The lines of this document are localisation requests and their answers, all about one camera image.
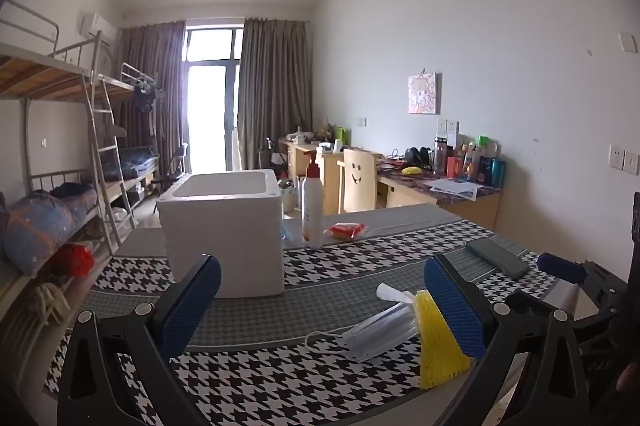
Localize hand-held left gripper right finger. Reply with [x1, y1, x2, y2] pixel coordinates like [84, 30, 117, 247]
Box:
[424, 253, 591, 426]

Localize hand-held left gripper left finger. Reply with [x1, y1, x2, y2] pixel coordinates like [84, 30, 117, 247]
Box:
[56, 253, 223, 426]

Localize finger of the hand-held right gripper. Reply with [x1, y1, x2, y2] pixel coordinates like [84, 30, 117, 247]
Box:
[537, 253, 626, 304]
[574, 301, 632, 347]

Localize yellow foam net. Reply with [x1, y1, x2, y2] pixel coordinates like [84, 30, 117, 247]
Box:
[412, 290, 473, 389]

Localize white foam box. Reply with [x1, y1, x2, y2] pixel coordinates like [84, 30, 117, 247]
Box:
[156, 170, 285, 299]

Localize blue face mask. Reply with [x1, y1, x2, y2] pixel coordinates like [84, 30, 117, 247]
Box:
[306, 293, 426, 363]

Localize person's right hand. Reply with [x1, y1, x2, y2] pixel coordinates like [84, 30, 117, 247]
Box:
[617, 363, 640, 394]

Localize wooden desk row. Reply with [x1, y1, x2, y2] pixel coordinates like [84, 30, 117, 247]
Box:
[375, 158, 502, 231]

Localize houndstooth tablecloth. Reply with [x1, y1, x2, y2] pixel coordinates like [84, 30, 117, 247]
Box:
[42, 203, 601, 426]

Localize printed paper sheets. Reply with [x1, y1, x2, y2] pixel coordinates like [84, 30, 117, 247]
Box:
[429, 178, 483, 199]

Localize red plastic bag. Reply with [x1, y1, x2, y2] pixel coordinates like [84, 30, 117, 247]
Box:
[50, 243, 96, 279]

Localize red snack packet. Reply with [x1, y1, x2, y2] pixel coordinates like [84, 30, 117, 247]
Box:
[324, 222, 368, 241]

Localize black folding chair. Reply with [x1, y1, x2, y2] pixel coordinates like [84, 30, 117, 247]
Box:
[150, 143, 190, 197]

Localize beige cloth bundle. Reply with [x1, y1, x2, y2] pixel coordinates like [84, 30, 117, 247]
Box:
[27, 281, 71, 327]

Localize lined trash bin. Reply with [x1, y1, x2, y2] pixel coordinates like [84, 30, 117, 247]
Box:
[280, 180, 301, 213]

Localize dark lidded water bottle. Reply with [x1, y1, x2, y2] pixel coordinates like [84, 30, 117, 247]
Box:
[434, 133, 448, 177]

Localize blue checked quilt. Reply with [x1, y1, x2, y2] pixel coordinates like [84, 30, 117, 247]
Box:
[112, 146, 161, 181]

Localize white pump bottle red cap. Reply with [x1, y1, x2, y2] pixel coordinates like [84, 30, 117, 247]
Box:
[300, 148, 325, 249]

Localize black headphones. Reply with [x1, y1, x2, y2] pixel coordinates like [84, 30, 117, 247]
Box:
[404, 147, 433, 169]

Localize wooden smiley chair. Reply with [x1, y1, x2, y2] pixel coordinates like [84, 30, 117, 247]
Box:
[336, 148, 377, 214]

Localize dark blue bedding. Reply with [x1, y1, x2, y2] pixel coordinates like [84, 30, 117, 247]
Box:
[50, 183, 98, 213]

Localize blue orange bedding bundle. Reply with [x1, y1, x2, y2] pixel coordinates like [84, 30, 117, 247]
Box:
[2, 191, 76, 277]

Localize metal bunk ladder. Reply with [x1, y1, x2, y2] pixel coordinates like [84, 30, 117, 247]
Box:
[82, 70, 136, 251]

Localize plain wooden desk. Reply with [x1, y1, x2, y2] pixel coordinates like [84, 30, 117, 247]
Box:
[277, 138, 383, 214]

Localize glass balcony door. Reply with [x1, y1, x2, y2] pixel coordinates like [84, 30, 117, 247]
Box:
[185, 26, 245, 174]

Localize dark hanging clothes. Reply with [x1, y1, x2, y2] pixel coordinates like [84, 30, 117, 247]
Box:
[131, 78, 166, 114]

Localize wide brown curtain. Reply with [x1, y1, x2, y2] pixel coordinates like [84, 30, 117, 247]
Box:
[236, 18, 313, 171]

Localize small metal bunk bed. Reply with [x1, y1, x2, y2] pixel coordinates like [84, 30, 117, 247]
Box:
[100, 63, 166, 211]

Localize narrow brown curtain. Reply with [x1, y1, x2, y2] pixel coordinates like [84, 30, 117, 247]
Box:
[117, 20, 187, 177]

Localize large metal bunk bed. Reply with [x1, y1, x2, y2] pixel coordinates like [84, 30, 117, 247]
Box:
[0, 0, 126, 347]

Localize white air conditioner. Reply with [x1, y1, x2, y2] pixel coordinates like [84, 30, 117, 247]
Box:
[80, 13, 118, 41]

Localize white wall socket pair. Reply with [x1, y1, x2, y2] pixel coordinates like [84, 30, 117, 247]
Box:
[609, 143, 640, 175]

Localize black bag with handle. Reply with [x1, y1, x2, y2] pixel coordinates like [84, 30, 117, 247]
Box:
[257, 138, 288, 179]

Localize pink wall picture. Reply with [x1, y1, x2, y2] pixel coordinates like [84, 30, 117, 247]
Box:
[407, 72, 441, 115]

